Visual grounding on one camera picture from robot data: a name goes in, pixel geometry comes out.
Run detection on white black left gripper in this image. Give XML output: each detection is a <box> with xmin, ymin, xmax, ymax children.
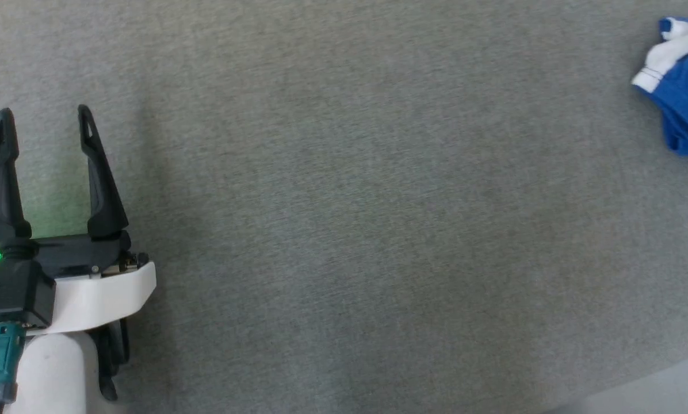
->
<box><xmin>0</xmin><ymin>104</ymin><xmax>157</xmax><ymax>336</ymax></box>

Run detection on blue and white garment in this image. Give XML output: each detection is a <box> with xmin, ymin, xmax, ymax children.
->
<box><xmin>631</xmin><ymin>17</ymin><xmax>688</xmax><ymax>175</ymax></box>

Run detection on grey fabric sofa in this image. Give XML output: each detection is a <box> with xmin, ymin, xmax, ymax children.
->
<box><xmin>0</xmin><ymin>0</ymin><xmax>688</xmax><ymax>414</ymax></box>

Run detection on teal plug left camera cable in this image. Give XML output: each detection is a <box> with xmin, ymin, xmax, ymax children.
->
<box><xmin>0</xmin><ymin>322</ymin><xmax>26</xmax><ymax>414</ymax></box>

